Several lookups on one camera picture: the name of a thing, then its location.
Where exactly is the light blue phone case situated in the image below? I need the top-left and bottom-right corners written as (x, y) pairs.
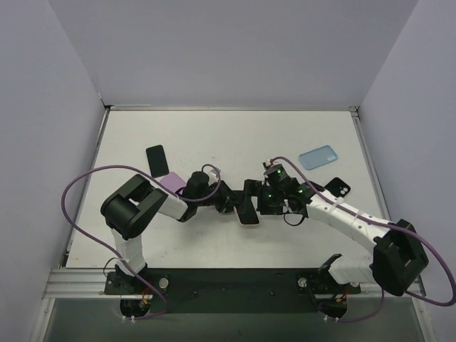
top-left (299, 145), bottom-right (338, 170)

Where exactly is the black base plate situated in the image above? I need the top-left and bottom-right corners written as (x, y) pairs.
top-left (104, 268), bottom-right (361, 316)

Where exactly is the black smartphone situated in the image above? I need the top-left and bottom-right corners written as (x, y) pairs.
top-left (145, 145), bottom-right (169, 177)

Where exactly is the purple phone case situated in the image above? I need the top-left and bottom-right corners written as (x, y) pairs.
top-left (160, 172), bottom-right (187, 193)

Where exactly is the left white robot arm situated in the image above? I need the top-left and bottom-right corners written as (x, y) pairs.
top-left (100, 171), bottom-right (244, 293)

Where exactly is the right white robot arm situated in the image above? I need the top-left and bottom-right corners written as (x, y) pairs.
top-left (244, 164), bottom-right (429, 296)

